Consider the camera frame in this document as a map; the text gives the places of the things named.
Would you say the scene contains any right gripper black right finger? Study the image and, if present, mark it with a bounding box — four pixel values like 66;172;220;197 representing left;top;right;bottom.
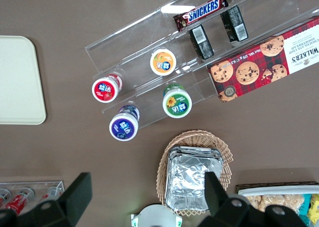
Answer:
199;171;251;227

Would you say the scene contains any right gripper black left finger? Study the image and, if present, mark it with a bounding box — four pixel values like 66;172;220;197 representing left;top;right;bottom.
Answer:
24;172;93;227

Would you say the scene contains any aluminium foil tray stack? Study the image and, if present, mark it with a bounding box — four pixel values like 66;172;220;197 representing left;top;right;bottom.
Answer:
164;145;224;213

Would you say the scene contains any white rectangular snack tray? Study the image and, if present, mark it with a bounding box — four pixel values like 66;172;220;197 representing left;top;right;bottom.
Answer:
237;186;319;227

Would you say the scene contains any light oval wicker basket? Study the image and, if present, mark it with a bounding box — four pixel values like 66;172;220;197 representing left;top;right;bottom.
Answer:
156;129;234;217

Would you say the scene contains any beige plastic serving tray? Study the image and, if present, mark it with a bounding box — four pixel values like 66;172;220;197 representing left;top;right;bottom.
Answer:
0;35;47;126

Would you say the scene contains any red cola bottle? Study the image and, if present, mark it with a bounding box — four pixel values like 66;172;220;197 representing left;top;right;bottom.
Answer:
4;187;35;214
41;186;62;201

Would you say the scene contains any clear acrylic bottle rack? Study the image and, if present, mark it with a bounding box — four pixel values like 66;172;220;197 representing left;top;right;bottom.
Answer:
0;180;66;214

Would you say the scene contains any clear bag of rice crackers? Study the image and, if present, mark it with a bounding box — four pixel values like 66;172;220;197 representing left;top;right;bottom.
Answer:
245;194;306;213

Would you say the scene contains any dark brown woven mat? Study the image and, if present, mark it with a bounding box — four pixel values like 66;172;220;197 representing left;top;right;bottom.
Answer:
234;181;319;192

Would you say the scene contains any teal snack pack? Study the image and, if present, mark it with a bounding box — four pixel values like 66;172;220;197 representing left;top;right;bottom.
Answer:
298;194;313;221

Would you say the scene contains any purple gum jar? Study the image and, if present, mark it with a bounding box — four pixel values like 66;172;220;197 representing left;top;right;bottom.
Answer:
108;104;140;142

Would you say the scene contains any yellow snack pack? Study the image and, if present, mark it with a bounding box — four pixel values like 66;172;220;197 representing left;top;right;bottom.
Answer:
308;194;319;219

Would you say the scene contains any green gum jar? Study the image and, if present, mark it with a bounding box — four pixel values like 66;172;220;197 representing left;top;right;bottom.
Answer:
162;84;193;119

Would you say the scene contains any red gum jar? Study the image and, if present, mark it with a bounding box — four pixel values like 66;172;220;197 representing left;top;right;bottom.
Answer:
91;73;123;103

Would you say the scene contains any red tartan cookie box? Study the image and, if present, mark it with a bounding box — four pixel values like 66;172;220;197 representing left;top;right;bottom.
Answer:
206;15;319;103

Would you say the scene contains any orange gum jar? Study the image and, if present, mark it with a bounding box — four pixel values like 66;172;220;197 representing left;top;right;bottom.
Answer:
149;48;177;77

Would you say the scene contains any small black barcode box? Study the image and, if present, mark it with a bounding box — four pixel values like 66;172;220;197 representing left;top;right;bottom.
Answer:
220;4;249;43
189;24;215;61

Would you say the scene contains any brown Snickers bar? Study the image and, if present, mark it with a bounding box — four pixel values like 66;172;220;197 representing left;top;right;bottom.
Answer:
172;0;229;33

